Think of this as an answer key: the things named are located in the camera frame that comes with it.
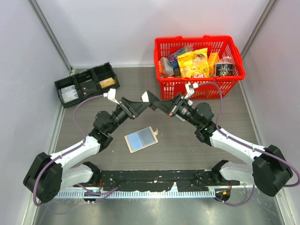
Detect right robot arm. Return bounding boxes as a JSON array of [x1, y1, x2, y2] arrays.
[[142, 91, 293, 197]]

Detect red shopping basket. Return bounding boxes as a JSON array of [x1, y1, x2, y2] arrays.
[[154, 36, 246, 100]]

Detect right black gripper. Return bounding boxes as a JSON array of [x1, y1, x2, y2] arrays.
[[154, 93, 201, 128]]

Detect black mounting base plate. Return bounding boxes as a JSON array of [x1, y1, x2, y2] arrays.
[[82, 170, 240, 192]]

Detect black round can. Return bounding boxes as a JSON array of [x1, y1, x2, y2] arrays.
[[215, 62, 233, 77]]

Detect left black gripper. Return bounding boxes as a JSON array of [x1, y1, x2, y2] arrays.
[[107, 97, 150, 134]]

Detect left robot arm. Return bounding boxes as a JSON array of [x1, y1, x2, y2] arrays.
[[23, 97, 150, 206]]

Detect white cable duct strip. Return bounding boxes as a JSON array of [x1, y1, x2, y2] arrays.
[[54, 188, 216, 199]]

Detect grey wrapped snack pack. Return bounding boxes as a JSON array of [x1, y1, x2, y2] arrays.
[[158, 57, 174, 77]]

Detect orange snack box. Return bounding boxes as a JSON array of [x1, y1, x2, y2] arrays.
[[208, 52, 220, 77]]

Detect yellow chips bag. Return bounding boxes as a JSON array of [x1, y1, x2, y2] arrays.
[[178, 48, 210, 79]]

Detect white cards in tray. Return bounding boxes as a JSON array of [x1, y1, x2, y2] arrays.
[[60, 85, 79, 103]]

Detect blue snack packet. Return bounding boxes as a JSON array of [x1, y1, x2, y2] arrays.
[[168, 46, 190, 69]]

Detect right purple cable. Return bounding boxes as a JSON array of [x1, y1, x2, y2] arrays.
[[192, 82, 300, 206]]

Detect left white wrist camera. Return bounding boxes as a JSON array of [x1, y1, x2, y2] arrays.
[[103, 88, 120, 105]]

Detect gold card in tray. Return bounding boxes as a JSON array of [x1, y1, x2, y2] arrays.
[[99, 77, 116, 89]]

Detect dark card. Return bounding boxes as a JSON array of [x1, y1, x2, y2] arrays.
[[80, 79, 98, 98]]

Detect beige card holder wallet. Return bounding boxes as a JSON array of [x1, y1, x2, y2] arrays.
[[124, 127, 158, 153]]

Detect black three-compartment tray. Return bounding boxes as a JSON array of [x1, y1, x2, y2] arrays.
[[54, 62, 120, 108]]

